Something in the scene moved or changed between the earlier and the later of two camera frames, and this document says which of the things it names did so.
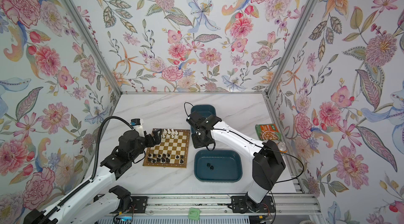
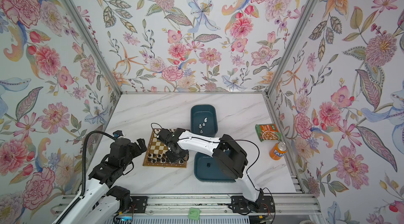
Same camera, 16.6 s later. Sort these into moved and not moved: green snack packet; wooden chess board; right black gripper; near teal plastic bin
Moved: right black gripper
Not moved: wooden chess board; near teal plastic bin; green snack packet
